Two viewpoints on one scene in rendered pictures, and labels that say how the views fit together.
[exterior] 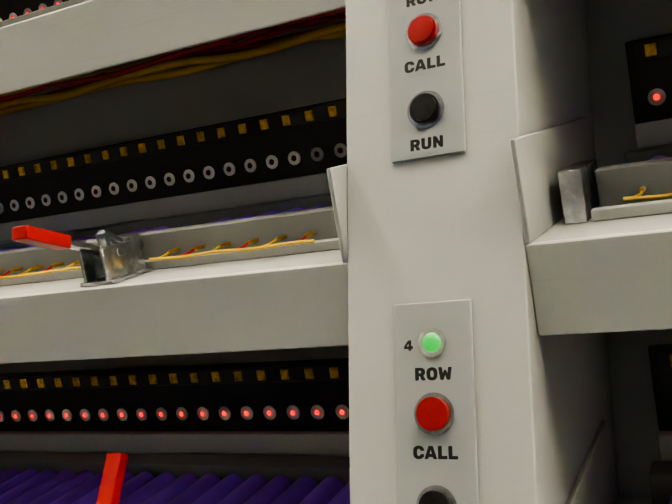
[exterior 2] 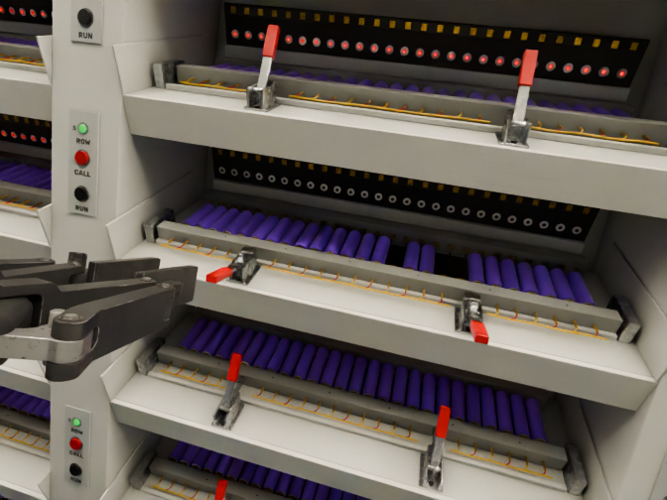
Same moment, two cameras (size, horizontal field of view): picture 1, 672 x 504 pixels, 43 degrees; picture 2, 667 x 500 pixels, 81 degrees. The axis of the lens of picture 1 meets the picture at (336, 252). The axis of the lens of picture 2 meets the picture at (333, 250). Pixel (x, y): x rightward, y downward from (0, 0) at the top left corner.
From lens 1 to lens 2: 0.52 m
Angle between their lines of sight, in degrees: 29
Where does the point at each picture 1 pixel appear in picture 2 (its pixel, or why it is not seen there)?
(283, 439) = not seen: hidden behind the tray
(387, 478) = (647, 483)
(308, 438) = not seen: hidden behind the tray
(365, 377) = (650, 438)
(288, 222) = (581, 315)
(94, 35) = (492, 170)
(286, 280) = (612, 377)
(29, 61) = (428, 165)
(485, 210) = not seen: outside the picture
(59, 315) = (438, 343)
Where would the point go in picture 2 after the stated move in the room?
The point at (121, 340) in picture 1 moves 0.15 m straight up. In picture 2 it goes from (476, 366) to (511, 231)
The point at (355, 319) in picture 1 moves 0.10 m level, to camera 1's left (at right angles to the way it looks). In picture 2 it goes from (653, 411) to (575, 415)
